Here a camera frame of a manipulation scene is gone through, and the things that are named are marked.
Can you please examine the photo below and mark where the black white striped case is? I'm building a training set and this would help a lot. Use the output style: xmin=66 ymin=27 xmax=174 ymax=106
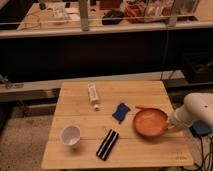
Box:
xmin=96 ymin=130 xmax=119 ymax=161

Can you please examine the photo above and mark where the blue black power box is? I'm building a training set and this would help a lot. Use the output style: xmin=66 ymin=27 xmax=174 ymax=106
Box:
xmin=190 ymin=121 xmax=213 ymax=137

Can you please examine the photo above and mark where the metal frame post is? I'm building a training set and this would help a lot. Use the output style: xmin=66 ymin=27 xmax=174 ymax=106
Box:
xmin=79 ymin=0 xmax=89 ymax=31

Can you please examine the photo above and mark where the blue sponge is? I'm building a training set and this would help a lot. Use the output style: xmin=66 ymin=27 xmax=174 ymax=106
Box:
xmin=112 ymin=103 xmax=130 ymax=124

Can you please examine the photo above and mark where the orange tool on bench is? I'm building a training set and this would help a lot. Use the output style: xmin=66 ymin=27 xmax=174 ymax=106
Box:
xmin=124 ymin=4 xmax=145 ymax=23

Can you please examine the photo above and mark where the black bag on bench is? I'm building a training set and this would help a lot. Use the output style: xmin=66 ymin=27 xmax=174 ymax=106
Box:
xmin=102 ymin=10 xmax=124 ymax=25

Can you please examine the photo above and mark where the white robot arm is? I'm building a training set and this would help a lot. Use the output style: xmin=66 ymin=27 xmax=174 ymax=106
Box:
xmin=167 ymin=93 xmax=213 ymax=130

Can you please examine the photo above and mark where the wooden table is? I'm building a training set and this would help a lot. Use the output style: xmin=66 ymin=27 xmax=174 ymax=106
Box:
xmin=42 ymin=81 xmax=193 ymax=169

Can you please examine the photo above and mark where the white paper cup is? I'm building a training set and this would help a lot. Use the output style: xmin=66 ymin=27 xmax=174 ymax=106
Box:
xmin=60 ymin=125 xmax=81 ymax=149

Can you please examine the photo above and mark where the white tube with cap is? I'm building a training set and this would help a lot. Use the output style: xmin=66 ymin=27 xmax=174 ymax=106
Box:
xmin=88 ymin=82 xmax=99 ymax=111

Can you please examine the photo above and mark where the orange carrot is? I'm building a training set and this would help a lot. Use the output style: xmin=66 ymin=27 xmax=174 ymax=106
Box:
xmin=135 ymin=105 xmax=151 ymax=110

